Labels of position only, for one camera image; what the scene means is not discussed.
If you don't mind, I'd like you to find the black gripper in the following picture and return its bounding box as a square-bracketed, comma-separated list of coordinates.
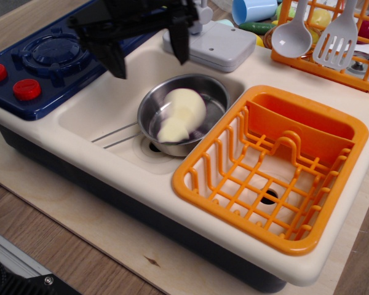
[68, 1, 199, 79]

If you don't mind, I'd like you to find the purple toy eggplant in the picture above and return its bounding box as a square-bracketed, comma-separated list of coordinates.
[157, 88, 207, 143]

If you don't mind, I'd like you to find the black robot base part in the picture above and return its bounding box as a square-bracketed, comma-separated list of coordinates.
[0, 262, 80, 295]

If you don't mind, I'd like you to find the steel pan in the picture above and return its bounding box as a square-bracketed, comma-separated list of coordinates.
[93, 74, 231, 157]

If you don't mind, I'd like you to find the light blue plastic cup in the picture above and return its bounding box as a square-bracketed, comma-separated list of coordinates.
[232, 0, 277, 25]

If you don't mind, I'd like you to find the green toy cucumber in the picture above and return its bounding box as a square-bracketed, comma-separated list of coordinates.
[239, 22, 276, 35]

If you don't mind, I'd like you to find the navy blue toy stove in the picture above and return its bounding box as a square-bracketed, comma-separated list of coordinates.
[0, 0, 173, 121]

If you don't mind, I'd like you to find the red stove knob front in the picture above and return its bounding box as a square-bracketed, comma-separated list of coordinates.
[12, 79, 42, 101]

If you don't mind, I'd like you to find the grey toy ladle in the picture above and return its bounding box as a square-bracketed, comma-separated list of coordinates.
[271, 0, 312, 58]

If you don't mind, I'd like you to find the cream toy sink unit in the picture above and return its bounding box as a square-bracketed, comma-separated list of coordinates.
[0, 33, 369, 287]

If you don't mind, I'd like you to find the orange dish basket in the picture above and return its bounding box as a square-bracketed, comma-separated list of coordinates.
[172, 85, 368, 256]

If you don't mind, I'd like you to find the yellow toy fruit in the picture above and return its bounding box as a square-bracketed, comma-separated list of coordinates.
[310, 9, 331, 28]

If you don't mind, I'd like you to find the grey toy slotted spatula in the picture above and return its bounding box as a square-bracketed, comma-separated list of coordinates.
[312, 1, 358, 71]

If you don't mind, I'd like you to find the steel pot lid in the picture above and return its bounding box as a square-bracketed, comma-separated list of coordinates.
[345, 51, 369, 79]

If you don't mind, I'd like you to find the orange utensil rack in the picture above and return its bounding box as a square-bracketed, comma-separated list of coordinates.
[271, 1, 369, 92]

